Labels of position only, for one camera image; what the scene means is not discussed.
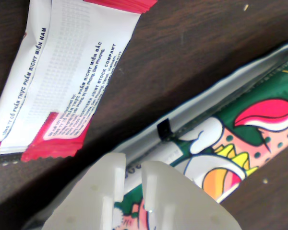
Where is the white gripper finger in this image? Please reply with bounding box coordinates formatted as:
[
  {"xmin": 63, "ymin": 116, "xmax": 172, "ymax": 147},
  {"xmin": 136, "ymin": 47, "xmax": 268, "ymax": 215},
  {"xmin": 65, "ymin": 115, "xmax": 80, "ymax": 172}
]
[
  {"xmin": 141, "ymin": 161, "xmax": 239, "ymax": 230},
  {"xmin": 41, "ymin": 152, "xmax": 127, "ymax": 230}
]

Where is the green cartoon candy stick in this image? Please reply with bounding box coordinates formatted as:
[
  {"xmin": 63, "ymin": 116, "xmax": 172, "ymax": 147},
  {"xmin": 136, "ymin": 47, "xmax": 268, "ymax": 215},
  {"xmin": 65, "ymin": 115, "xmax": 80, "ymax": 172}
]
[{"xmin": 111, "ymin": 40, "xmax": 288, "ymax": 230}]

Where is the white and red snack wrapper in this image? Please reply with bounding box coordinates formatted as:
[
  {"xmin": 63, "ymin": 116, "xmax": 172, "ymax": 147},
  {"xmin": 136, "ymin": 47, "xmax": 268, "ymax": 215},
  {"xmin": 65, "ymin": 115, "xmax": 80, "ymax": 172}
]
[{"xmin": 0, "ymin": 0, "xmax": 158, "ymax": 167}]

